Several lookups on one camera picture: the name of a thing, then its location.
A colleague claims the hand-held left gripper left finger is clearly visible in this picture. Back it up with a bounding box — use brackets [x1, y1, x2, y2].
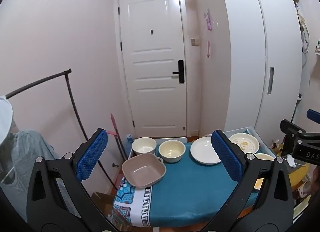
[26, 128, 118, 232]

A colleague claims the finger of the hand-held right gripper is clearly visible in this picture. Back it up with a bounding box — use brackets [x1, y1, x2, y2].
[280, 120, 306, 138]
[307, 109, 320, 124]

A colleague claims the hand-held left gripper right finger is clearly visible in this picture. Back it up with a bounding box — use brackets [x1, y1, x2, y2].
[202, 130, 293, 232]

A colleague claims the plain white plate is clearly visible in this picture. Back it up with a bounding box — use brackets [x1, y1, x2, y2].
[190, 137, 223, 165]

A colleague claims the patterned cream plate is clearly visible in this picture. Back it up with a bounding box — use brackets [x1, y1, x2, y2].
[229, 133, 260, 154]

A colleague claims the white dish rack tray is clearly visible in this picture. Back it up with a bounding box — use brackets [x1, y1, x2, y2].
[222, 126, 278, 164]

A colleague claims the pink square bowl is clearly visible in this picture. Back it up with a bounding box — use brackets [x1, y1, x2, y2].
[122, 153, 166, 188]

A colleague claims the small cream plate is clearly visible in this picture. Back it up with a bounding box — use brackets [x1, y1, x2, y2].
[252, 153, 276, 163]

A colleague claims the blue water bottle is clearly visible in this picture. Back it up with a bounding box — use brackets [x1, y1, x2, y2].
[124, 134, 136, 151]

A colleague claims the brown cardboard box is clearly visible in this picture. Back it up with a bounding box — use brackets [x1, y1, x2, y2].
[91, 191, 116, 219]

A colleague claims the teal patterned tablecloth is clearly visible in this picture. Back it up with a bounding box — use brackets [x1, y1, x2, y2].
[111, 138, 266, 228]

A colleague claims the white round bowl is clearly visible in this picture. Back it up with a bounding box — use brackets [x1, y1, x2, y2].
[132, 137, 157, 156]

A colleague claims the cream round bowl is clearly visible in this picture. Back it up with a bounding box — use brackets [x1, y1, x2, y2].
[158, 140, 186, 164]

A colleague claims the black clothes rack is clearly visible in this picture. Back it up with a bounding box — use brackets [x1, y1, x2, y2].
[5, 68, 118, 190]

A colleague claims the white open shelf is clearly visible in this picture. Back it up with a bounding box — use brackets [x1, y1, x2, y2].
[287, 0, 320, 58]

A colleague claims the grey garment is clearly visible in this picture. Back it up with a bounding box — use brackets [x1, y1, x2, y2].
[0, 130, 81, 222]

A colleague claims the white wardrobe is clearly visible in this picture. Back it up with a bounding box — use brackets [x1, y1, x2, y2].
[217, 0, 303, 144]

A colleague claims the white cap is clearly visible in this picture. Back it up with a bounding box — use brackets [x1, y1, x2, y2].
[0, 95, 14, 146]

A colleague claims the white panelled door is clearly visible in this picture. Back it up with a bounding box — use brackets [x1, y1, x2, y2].
[117, 0, 188, 138]

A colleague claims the pink handled mop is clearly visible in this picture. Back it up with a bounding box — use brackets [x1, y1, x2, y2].
[107, 113, 128, 162]

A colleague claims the black door handle lock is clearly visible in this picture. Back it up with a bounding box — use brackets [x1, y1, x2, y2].
[172, 60, 184, 83]

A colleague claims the purple wall decoration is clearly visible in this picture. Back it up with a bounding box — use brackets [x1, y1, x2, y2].
[203, 9, 219, 32]

